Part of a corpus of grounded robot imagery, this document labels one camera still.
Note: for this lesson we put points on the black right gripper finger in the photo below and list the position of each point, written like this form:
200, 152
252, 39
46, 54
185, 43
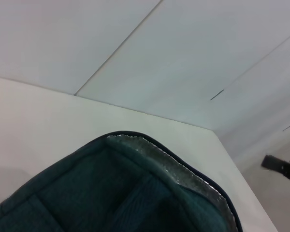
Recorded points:
280, 166

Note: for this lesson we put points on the teal insulated lunch bag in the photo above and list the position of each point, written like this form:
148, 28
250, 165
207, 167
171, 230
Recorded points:
99, 188

